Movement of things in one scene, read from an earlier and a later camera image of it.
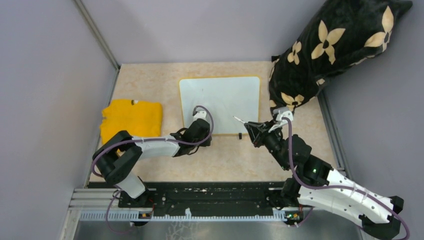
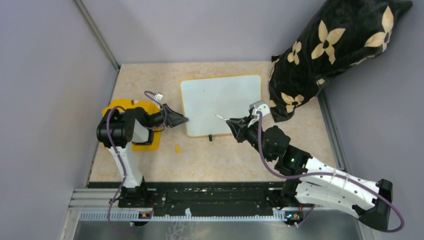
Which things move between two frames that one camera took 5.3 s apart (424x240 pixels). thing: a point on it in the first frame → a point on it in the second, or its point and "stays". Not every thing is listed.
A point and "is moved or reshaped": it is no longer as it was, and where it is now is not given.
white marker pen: [239, 119] is moved or reshaped
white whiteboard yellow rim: [227, 96] stays
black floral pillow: [341, 33] stays
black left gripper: [207, 143] → [171, 118]
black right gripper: [257, 130] → [239, 127]
